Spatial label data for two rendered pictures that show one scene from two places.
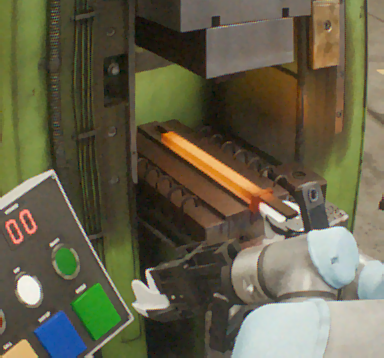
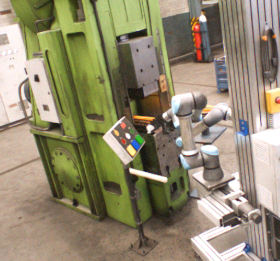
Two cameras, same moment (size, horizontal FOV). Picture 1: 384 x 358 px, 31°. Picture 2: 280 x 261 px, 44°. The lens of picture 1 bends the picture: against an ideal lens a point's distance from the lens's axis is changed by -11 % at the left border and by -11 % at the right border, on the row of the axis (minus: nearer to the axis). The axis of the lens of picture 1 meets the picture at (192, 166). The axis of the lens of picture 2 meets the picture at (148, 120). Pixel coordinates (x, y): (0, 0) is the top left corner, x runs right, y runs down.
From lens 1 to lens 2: 1.93 m
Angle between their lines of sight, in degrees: 14
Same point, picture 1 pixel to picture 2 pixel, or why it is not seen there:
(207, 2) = (141, 81)
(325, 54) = (163, 88)
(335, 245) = not seen: hidden behind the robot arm
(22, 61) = (109, 99)
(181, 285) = (155, 122)
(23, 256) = (125, 130)
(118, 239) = not seen: hidden behind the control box
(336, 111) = (168, 101)
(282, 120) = (156, 107)
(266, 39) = (152, 86)
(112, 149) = (128, 116)
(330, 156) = not seen: hidden behind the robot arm
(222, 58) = (146, 92)
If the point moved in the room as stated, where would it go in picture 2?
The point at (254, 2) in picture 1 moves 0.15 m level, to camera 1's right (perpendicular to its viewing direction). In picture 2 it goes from (149, 79) to (164, 75)
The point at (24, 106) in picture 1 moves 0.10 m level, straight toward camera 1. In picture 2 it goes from (111, 109) to (116, 111)
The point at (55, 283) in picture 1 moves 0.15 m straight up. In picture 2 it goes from (131, 134) to (127, 117)
